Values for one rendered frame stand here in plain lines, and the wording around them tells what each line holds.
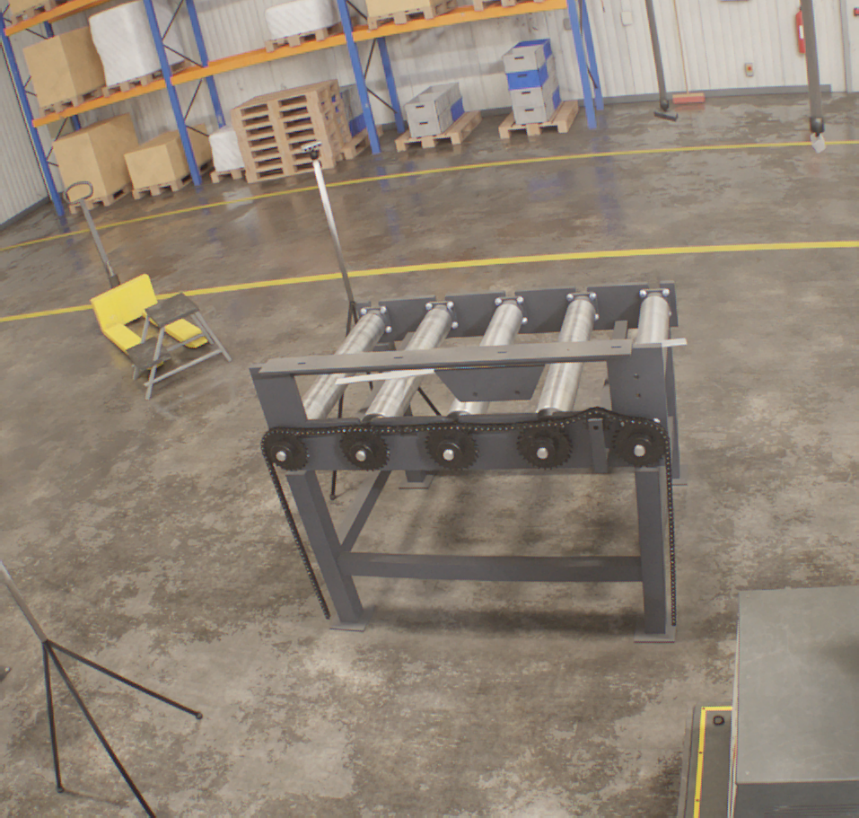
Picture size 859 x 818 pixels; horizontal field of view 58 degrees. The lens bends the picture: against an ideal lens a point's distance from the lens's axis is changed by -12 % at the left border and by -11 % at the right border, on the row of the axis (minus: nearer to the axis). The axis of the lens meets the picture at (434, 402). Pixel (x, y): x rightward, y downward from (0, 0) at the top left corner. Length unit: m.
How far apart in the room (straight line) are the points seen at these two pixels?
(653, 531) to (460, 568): 0.72
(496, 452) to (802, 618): 1.19
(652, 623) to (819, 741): 1.42
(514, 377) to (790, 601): 1.09
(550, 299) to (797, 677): 2.07
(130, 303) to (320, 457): 4.53
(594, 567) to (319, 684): 1.11
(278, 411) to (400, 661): 1.04
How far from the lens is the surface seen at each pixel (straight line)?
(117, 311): 7.29
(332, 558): 3.24
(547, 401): 2.75
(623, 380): 2.54
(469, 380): 2.64
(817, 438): 4.13
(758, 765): 1.79
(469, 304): 3.58
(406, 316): 3.68
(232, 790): 3.09
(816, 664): 1.96
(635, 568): 2.96
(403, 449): 2.83
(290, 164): 10.86
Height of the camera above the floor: 2.32
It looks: 29 degrees down
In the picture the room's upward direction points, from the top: 13 degrees counter-clockwise
